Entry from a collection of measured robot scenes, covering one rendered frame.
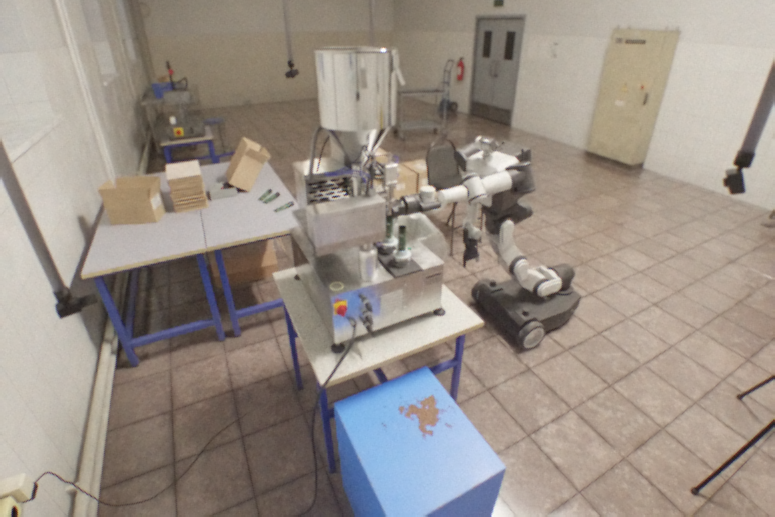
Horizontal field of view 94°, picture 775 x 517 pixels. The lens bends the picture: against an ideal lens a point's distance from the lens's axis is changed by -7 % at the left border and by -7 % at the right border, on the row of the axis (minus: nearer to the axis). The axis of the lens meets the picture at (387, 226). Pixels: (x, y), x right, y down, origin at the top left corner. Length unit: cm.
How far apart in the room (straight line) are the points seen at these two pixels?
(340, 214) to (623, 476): 185
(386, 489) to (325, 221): 87
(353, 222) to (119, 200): 192
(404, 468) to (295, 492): 80
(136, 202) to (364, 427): 203
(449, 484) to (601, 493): 103
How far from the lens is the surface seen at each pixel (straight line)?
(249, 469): 225
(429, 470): 147
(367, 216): 133
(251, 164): 307
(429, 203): 171
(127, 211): 294
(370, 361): 154
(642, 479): 244
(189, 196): 295
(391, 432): 154
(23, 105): 337
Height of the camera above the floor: 187
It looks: 27 degrees down
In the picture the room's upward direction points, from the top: straight up
